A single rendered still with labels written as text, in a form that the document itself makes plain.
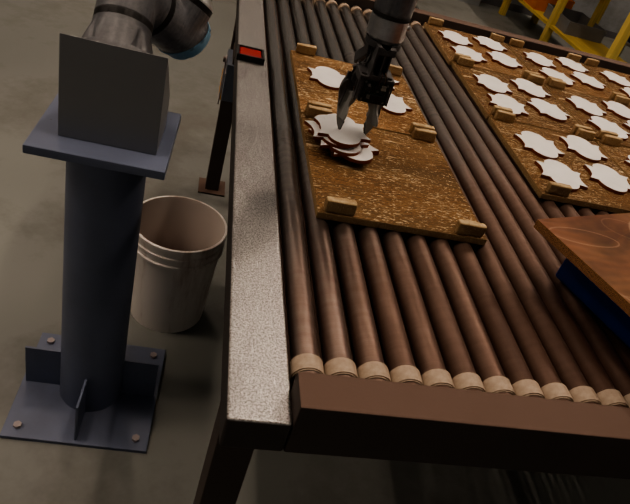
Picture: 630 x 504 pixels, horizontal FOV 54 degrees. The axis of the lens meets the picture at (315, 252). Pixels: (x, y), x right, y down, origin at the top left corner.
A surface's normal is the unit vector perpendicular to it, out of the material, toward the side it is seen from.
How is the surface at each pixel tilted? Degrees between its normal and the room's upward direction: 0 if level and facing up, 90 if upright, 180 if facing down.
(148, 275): 93
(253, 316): 0
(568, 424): 0
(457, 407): 0
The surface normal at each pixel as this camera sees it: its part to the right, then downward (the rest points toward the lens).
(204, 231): -0.47, 0.37
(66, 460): 0.25, -0.77
